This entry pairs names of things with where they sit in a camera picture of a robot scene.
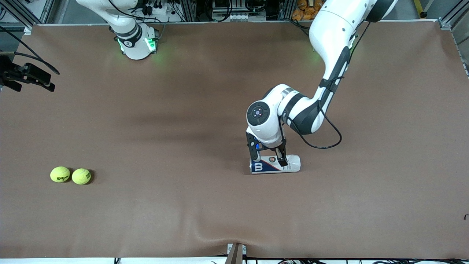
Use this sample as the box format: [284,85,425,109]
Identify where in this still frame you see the white power strip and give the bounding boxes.
[141,3,170,16]

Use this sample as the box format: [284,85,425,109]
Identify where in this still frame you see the pile of orange objects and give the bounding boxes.
[291,0,326,21]

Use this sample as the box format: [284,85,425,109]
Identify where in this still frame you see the camera mount post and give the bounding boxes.
[225,243,247,264]

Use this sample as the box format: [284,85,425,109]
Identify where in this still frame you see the yellow tennis ball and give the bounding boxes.
[50,166,71,183]
[71,168,92,185]

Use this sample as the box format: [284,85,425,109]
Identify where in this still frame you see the white blue tennis ball can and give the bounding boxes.
[249,154,302,175]

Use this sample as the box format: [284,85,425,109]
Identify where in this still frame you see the aluminium frame profile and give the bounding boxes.
[438,0,469,78]
[0,0,55,30]

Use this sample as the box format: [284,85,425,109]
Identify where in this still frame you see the aluminium upright profile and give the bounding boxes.
[278,0,296,21]
[179,0,197,22]

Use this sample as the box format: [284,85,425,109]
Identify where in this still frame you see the yellow black object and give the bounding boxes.
[413,0,429,18]

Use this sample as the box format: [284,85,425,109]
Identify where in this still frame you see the brown table mat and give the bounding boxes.
[0,20,469,259]

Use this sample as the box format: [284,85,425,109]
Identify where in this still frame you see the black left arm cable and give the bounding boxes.
[278,20,343,150]

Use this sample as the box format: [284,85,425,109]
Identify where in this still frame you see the white connector block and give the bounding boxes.
[228,12,267,22]

